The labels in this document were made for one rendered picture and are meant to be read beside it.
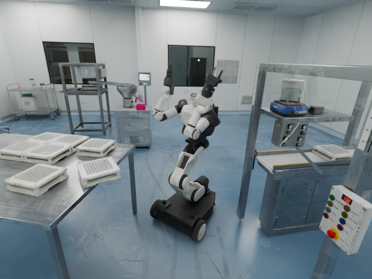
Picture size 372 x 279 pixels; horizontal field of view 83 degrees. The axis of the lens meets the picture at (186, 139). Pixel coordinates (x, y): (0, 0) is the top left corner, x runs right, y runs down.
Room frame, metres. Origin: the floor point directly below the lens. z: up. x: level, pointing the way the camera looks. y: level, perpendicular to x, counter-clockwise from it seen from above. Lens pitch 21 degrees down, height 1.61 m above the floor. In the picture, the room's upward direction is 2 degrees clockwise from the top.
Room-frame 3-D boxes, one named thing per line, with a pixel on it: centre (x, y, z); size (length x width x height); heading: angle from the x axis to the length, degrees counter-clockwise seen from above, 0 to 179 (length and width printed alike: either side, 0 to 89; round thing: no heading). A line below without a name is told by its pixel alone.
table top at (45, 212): (1.48, 1.33, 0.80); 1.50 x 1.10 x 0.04; 81
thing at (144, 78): (4.05, 0.80, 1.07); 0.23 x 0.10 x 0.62; 97
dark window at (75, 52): (6.18, 3.25, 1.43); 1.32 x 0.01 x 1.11; 97
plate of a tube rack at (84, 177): (1.31, 0.62, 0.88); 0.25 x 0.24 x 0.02; 124
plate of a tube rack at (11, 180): (1.19, 0.97, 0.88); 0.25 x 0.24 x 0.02; 165
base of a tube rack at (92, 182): (1.31, 0.62, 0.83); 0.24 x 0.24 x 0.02; 34
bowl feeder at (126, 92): (3.93, 1.05, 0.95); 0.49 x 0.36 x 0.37; 97
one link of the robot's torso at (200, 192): (1.93, -0.09, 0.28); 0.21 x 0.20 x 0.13; 146
